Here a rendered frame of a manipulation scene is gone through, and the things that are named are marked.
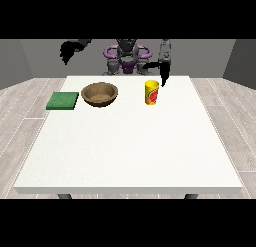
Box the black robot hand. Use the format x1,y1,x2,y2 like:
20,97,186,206
59,40,83,66
142,59,172,88

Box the yellow cup with melon print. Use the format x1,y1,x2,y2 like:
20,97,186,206
144,79,160,106

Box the green square pad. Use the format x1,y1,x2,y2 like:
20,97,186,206
45,91,80,111

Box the brown wooden bowl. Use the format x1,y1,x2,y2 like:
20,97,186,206
80,82,120,109

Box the grey robot trunk purple rings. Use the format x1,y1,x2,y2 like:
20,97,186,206
101,39,154,77

